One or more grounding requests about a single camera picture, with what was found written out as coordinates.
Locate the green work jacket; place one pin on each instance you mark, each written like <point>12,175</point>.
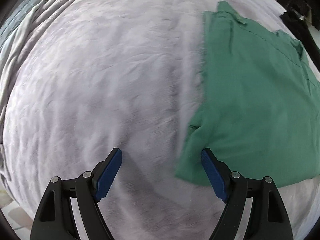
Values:
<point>250,100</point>

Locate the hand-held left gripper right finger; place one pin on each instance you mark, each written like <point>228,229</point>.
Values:
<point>212,173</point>

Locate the lavender blanket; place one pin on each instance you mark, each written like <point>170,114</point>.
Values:
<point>100,80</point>

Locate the black folded garment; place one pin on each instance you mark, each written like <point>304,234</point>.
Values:
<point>302,35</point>

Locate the grey quilted bedspread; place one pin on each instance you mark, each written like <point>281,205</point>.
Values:
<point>13,27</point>

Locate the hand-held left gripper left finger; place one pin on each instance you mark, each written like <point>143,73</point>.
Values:
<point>110,171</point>

